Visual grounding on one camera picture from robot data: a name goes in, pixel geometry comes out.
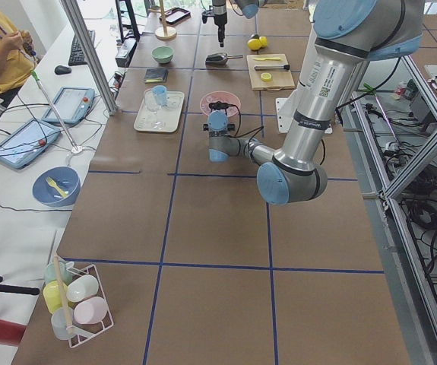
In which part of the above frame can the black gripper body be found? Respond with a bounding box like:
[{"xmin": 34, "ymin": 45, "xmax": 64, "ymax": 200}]
[
  {"xmin": 201, "ymin": 4, "xmax": 227, "ymax": 27},
  {"xmin": 208, "ymin": 101, "xmax": 236, "ymax": 113}
]

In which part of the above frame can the pink bowl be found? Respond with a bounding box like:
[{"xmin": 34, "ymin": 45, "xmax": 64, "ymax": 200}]
[{"xmin": 199, "ymin": 91, "xmax": 241, "ymax": 116}]

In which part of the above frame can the metal ice scoop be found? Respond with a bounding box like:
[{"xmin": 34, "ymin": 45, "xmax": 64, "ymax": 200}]
[{"xmin": 205, "ymin": 52, "xmax": 243, "ymax": 66}]

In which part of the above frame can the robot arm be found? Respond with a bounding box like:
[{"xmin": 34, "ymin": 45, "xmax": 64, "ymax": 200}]
[
  {"xmin": 201, "ymin": 0, "xmax": 268, "ymax": 48},
  {"xmin": 207, "ymin": 0, "xmax": 424, "ymax": 205}
]

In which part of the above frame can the small blue cup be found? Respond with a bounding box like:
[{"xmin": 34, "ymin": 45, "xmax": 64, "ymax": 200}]
[{"xmin": 152, "ymin": 85, "xmax": 167, "ymax": 106}]

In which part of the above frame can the yellow lemon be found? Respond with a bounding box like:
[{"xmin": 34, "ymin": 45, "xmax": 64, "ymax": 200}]
[
  {"xmin": 258, "ymin": 36, "xmax": 268, "ymax": 48},
  {"xmin": 247, "ymin": 38, "xmax": 264, "ymax": 51}
]

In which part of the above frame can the yellow plastic knife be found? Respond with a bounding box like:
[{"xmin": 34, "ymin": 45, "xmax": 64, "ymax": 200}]
[{"xmin": 253, "ymin": 57, "xmax": 282, "ymax": 62}]

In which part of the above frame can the wooden paper towel stand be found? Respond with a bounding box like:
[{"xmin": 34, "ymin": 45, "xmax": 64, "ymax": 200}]
[{"xmin": 154, "ymin": 0, "xmax": 177, "ymax": 41}]

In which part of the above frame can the white serving tray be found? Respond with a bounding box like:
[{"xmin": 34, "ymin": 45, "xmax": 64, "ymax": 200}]
[{"xmin": 134, "ymin": 91, "xmax": 185, "ymax": 133}]

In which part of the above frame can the wooden cutting board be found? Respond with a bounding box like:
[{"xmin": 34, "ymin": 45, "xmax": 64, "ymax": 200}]
[{"xmin": 246, "ymin": 53, "xmax": 296, "ymax": 91}]

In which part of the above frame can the green bowl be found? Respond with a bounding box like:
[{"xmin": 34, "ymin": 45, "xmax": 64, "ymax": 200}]
[{"xmin": 151, "ymin": 46, "xmax": 174, "ymax": 65}]

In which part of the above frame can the clear wine glass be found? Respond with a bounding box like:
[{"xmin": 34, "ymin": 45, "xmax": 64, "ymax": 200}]
[{"xmin": 144, "ymin": 89, "xmax": 164, "ymax": 130}]

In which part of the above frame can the grey yellow cloth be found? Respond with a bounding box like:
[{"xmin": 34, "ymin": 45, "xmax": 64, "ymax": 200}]
[{"xmin": 144, "ymin": 68, "xmax": 168, "ymax": 84}]

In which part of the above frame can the blue teach pendant far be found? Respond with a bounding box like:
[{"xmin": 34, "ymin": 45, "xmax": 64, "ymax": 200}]
[{"xmin": 52, "ymin": 87, "xmax": 95, "ymax": 125}]

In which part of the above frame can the blue teach pendant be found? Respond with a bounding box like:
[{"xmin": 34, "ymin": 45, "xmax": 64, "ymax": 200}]
[
  {"xmin": 0, "ymin": 119, "xmax": 61, "ymax": 170},
  {"xmin": 52, "ymin": 87, "xmax": 95, "ymax": 125}
]

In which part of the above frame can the black keyboard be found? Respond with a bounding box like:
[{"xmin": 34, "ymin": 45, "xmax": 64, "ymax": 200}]
[{"xmin": 68, "ymin": 35, "xmax": 87, "ymax": 66}]

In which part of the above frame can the black computer mouse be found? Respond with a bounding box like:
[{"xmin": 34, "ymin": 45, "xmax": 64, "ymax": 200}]
[{"xmin": 54, "ymin": 65, "xmax": 72, "ymax": 75}]

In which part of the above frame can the large blue bowl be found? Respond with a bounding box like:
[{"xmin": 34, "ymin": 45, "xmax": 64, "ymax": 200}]
[{"xmin": 32, "ymin": 167, "xmax": 81, "ymax": 208}]

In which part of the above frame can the blue teach pendant near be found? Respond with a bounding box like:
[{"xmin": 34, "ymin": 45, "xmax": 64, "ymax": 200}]
[{"xmin": 0, "ymin": 119, "xmax": 61, "ymax": 170}]

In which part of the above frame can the yellow plastic fork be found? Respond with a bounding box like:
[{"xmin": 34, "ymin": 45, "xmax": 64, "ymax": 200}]
[{"xmin": 46, "ymin": 176, "xmax": 68, "ymax": 198}]

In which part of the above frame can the aluminium frame post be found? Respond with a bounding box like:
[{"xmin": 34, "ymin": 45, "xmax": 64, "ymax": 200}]
[{"xmin": 61, "ymin": 0, "xmax": 118, "ymax": 116}]

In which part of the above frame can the white wire cup rack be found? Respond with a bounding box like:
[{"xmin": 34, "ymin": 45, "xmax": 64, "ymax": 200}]
[{"xmin": 43, "ymin": 256, "xmax": 114, "ymax": 348}]

